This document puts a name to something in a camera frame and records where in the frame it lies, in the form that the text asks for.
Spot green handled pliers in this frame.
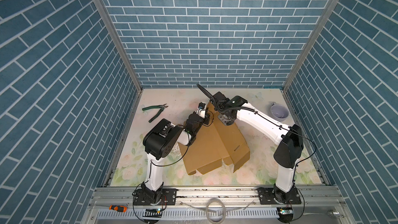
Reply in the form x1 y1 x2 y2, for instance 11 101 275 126
142 104 169 123

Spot coiled grey cable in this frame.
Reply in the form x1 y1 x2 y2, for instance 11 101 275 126
181 198 256 224

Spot brown cardboard box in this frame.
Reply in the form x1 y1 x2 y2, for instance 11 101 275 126
178 103 250 175

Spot orange black screwdriver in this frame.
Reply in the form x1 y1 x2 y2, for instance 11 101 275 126
109 205 127 213

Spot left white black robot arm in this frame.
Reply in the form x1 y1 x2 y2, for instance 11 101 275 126
136 109 214 205

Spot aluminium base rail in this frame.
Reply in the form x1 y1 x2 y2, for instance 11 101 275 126
83 185 354 224

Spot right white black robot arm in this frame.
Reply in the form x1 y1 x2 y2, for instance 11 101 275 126
210 92 304 204

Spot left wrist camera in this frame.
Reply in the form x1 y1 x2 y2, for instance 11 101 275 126
197 102 207 119

